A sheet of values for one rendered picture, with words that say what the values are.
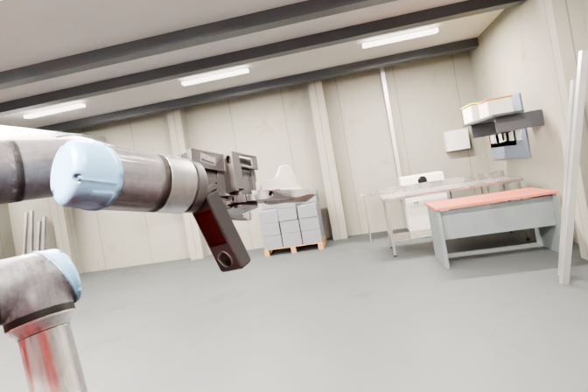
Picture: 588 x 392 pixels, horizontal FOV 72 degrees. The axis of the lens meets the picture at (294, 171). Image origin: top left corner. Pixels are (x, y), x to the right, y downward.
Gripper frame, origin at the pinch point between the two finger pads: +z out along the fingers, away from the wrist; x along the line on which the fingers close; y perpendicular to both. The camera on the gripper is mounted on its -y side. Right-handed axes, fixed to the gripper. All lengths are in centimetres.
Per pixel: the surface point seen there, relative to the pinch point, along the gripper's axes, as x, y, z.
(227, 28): 246, 300, 243
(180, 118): 622, 388, 443
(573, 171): -21, 53, 409
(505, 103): 33, 191, 554
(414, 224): 246, 70, 651
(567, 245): 5, -12, 416
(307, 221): 412, 111, 556
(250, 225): 584, 144, 576
